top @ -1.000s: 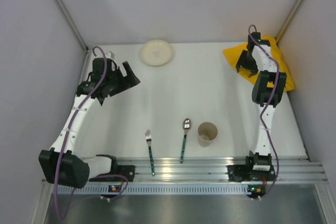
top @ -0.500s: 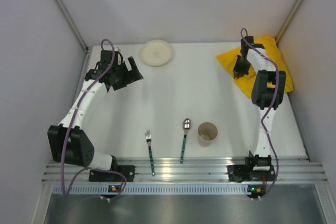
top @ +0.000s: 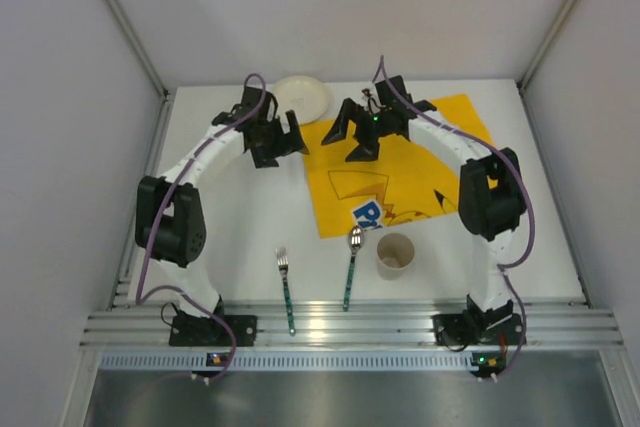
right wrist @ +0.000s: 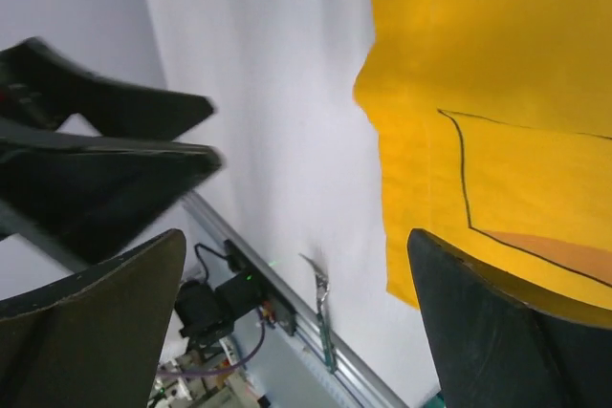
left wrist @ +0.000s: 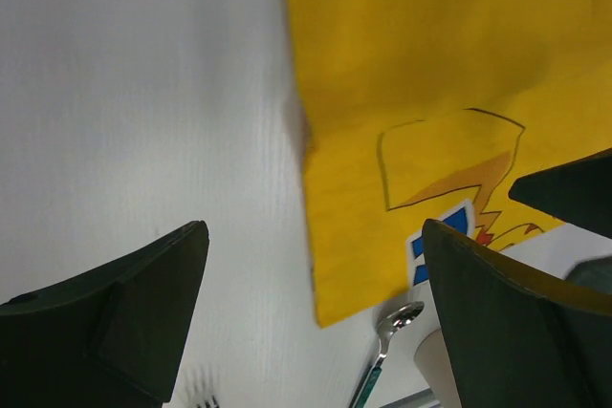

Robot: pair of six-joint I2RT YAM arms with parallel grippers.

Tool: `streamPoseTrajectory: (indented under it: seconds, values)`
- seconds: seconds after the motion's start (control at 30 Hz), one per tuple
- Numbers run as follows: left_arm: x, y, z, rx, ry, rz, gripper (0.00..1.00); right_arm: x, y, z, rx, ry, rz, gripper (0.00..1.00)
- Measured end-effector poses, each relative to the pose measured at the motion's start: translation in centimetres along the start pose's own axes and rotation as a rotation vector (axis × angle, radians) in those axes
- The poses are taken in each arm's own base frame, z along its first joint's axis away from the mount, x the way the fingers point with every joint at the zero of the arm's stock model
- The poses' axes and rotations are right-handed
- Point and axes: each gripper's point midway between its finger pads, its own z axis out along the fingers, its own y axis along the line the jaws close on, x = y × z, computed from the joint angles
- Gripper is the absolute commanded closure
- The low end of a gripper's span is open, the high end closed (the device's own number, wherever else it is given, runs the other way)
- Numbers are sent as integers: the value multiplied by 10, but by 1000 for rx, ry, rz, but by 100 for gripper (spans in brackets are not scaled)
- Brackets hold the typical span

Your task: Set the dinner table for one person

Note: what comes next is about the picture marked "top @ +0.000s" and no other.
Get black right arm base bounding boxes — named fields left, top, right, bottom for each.
left=432, top=313, right=524, bottom=352

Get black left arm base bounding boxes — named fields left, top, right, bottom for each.
left=168, top=312, right=257, bottom=347

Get cream round plate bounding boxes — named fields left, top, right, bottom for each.
left=272, top=75, right=332, bottom=125

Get beige paper cup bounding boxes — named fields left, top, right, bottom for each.
left=376, top=233, right=415, bottom=281

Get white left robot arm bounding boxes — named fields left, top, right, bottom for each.
left=134, top=86, right=308, bottom=319

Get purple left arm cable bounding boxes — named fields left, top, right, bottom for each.
left=134, top=72, right=267, bottom=383

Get aluminium corner post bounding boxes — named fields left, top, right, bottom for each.
left=74, top=0, right=171, bottom=98
left=517, top=0, right=614, bottom=91

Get yellow cartoon placemat cloth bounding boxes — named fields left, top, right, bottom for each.
left=298, top=93, right=495, bottom=240

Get silver fork green handle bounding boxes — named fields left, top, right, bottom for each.
left=276, top=247, right=296, bottom=337

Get silver spoon green handle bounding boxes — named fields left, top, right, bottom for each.
left=342, top=225, right=364, bottom=312

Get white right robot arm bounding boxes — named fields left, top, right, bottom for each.
left=322, top=76, right=533, bottom=324

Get perforated grey cable duct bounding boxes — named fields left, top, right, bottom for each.
left=99, top=350, right=503, bottom=372

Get right aluminium corner post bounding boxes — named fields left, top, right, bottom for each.
left=517, top=0, right=614, bottom=91

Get left aluminium corner post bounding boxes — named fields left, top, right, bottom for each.
left=74, top=0, right=171, bottom=98

